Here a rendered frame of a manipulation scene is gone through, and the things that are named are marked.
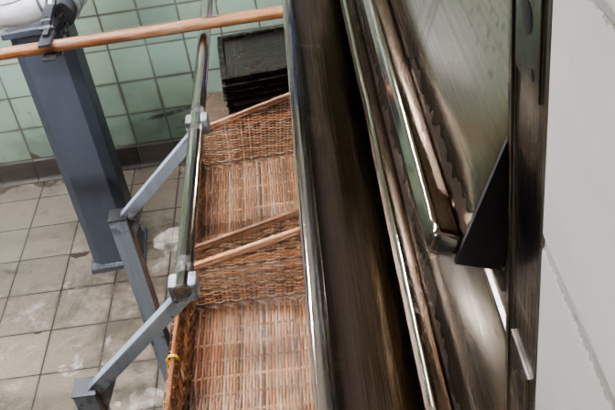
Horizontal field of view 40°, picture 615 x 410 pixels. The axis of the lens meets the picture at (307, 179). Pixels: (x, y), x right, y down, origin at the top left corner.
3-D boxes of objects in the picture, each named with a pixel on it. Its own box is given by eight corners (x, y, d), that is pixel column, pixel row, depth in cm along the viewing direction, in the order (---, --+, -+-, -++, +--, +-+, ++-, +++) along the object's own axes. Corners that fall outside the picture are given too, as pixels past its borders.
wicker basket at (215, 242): (355, 145, 262) (346, 68, 246) (381, 271, 217) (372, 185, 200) (199, 169, 263) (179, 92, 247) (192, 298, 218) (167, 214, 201)
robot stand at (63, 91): (95, 239, 336) (9, 6, 276) (147, 230, 337) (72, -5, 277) (91, 275, 319) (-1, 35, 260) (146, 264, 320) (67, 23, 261)
